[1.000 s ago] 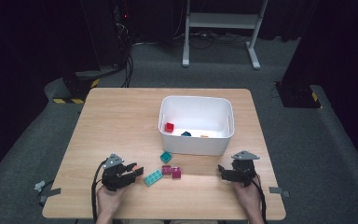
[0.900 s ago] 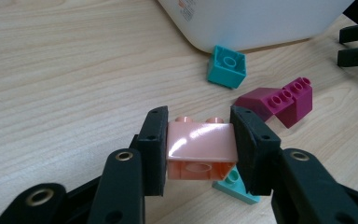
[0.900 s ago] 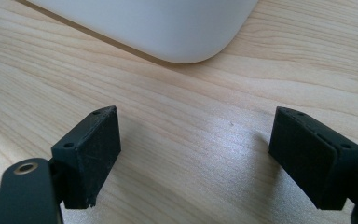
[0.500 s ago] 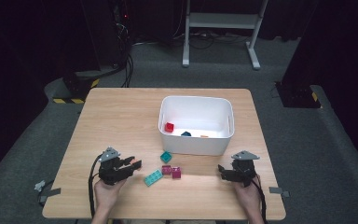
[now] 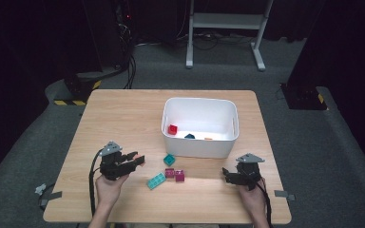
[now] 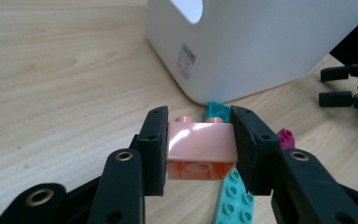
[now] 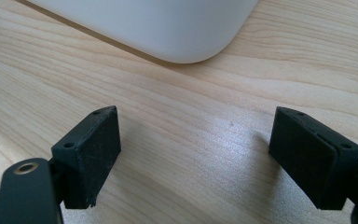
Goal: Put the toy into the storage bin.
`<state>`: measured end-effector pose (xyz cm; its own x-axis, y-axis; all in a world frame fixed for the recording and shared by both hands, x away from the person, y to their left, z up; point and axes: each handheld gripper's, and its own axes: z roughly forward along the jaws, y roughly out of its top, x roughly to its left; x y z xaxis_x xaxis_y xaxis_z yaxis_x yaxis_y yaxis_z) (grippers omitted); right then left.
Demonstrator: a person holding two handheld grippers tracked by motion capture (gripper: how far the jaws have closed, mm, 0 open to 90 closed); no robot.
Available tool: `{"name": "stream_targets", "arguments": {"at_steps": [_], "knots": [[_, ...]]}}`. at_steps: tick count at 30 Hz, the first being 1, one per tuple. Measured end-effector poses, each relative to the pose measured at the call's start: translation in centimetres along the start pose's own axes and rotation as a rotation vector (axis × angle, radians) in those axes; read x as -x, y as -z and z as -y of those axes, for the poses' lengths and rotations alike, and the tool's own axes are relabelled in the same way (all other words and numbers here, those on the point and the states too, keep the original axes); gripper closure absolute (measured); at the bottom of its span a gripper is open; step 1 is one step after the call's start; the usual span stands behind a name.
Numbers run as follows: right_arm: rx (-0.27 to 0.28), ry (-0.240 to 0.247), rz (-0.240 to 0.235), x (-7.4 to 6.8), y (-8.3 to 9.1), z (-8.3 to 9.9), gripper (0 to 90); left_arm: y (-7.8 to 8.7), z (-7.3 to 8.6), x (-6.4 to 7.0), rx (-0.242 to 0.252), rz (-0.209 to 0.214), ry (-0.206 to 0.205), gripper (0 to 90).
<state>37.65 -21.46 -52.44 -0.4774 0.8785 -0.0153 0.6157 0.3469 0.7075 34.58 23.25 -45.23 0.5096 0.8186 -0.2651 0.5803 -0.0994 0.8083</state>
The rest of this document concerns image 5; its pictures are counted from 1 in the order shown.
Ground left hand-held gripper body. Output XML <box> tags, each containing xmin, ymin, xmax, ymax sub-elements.
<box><xmin>99</xmin><ymin>141</ymin><xmax>131</xmax><ymax>181</ymax></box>

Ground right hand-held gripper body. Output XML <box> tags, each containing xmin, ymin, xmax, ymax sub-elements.
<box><xmin>236</xmin><ymin>153</ymin><xmax>266</xmax><ymax>191</ymax></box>

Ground salmon pink toy block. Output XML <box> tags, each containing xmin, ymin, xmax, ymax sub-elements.
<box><xmin>132</xmin><ymin>152</ymin><xmax>146</xmax><ymax>168</ymax></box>

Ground long light teal toy block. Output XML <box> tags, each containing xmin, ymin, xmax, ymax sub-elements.
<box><xmin>146</xmin><ymin>171</ymin><xmax>167</xmax><ymax>191</ymax></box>

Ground white plastic bin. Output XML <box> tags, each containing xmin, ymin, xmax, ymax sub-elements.
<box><xmin>161</xmin><ymin>97</ymin><xmax>240</xmax><ymax>160</ymax></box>

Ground person's left hand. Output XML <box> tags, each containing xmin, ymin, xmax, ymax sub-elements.
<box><xmin>95</xmin><ymin>173</ymin><xmax>131</xmax><ymax>208</ymax></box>

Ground person's right hand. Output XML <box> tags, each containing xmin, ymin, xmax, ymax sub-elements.
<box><xmin>236</xmin><ymin>177</ymin><xmax>269</xmax><ymax>220</ymax></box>

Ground grey tape strip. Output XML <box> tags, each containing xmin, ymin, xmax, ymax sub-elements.
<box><xmin>39</xmin><ymin>190</ymin><xmax>64</xmax><ymax>207</ymax></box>
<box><xmin>274</xmin><ymin>189</ymin><xmax>297</xmax><ymax>202</ymax></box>

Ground black stand with striped base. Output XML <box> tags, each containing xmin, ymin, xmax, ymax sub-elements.
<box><xmin>53</xmin><ymin>63</ymin><xmax>104</xmax><ymax>107</ymax></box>

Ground black stand with square base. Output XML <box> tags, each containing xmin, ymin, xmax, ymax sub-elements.
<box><xmin>279</xmin><ymin>0</ymin><xmax>329</xmax><ymax>111</ymax></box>

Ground black equipment rack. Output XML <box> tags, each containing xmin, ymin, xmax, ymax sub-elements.
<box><xmin>82</xmin><ymin>0</ymin><xmax>137</xmax><ymax>69</ymax></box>

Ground white metal stand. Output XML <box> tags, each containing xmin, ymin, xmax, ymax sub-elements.
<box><xmin>184</xmin><ymin>0</ymin><xmax>275</xmax><ymax>72</ymax></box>

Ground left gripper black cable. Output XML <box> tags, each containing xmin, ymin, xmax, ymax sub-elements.
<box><xmin>87</xmin><ymin>147</ymin><xmax>105</xmax><ymax>217</ymax></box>

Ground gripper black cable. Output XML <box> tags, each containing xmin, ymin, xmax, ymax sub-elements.
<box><xmin>87</xmin><ymin>147</ymin><xmax>105</xmax><ymax>217</ymax></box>
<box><xmin>254</xmin><ymin>177</ymin><xmax>274</xmax><ymax>228</ymax></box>

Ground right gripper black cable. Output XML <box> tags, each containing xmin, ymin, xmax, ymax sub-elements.
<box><xmin>254</xmin><ymin>177</ymin><xmax>274</xmax><ymax>228</ymax></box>

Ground black floor cable bundle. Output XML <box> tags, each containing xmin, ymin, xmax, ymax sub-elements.
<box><xmin>117</xmin><ymin>6</ymin><xmax>138</xmax><ymax>90</ymax></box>

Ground black cables under stand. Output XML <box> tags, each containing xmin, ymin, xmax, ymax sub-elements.
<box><xmin>170</xmin><ymin>29</ymin><xmax>255</xmax><ymax>51</ymax></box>

